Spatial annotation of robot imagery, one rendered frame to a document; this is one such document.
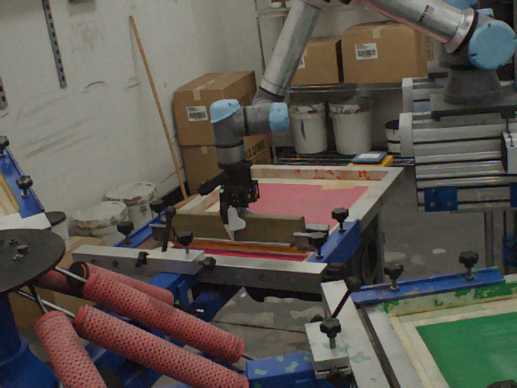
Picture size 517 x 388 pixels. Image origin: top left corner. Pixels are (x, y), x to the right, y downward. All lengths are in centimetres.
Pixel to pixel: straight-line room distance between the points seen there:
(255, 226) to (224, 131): 27
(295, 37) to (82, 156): 281
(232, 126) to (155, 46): 342
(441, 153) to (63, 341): 125
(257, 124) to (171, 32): 362
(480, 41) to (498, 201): 52
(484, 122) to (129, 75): 328
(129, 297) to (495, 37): 106
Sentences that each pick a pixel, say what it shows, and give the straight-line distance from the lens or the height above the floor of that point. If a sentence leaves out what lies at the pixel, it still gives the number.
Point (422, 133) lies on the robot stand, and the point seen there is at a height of 119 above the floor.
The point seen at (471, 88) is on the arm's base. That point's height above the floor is 130.
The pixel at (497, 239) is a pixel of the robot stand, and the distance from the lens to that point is 242.
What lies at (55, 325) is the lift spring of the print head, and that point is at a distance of 113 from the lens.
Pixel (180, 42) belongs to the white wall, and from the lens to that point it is 550.
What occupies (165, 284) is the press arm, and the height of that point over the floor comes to 104.
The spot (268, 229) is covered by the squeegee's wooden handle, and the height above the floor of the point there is 103.
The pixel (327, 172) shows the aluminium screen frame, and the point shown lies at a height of 98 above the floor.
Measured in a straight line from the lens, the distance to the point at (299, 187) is 241.
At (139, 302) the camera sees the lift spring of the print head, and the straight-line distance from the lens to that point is 129.
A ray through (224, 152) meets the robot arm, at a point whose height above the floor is 124.
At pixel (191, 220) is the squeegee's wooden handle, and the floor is 104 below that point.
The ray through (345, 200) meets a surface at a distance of 225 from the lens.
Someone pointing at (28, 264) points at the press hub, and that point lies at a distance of 120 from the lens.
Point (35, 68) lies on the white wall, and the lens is 430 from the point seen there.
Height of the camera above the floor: 173
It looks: 19 degrees down
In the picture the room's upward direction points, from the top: 8 degrees counter-clockwise
